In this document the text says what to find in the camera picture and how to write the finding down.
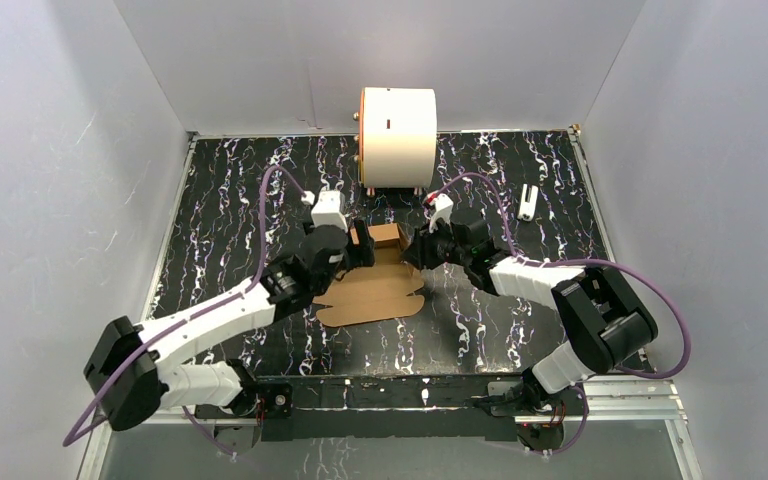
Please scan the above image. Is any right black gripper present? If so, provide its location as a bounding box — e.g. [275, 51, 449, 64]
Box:
[399, 216, 471, 271]

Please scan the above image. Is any brown cardboard box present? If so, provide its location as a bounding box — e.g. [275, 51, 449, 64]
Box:
[314, 223, 425, 328]

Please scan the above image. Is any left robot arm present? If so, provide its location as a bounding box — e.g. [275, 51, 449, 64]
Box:
[84, 219, 375, 431]

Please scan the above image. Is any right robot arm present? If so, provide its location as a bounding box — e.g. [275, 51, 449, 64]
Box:
[402, 209, 658, 415]

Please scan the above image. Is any small white plastic clip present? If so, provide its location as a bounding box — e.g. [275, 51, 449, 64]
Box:
[517, 184, 539, 222]

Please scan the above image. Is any white cylindrical drum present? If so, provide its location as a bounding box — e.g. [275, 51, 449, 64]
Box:
[356, 87, 438, 196]

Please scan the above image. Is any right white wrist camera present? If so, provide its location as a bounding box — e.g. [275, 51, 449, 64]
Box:
[425, 191, 454, 233]

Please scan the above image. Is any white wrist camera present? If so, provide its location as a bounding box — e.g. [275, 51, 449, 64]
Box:
[425, 191, 454, 233]
[301, 188, 349, 233]

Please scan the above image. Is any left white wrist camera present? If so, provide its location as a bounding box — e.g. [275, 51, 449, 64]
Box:
[301, 188, 349, 233]

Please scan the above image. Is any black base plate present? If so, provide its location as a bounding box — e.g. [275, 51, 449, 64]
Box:
[195, 374, 585, 452]

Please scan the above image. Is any aluminium frame rail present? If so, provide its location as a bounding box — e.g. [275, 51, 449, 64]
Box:
[79, 375, 702, 479]

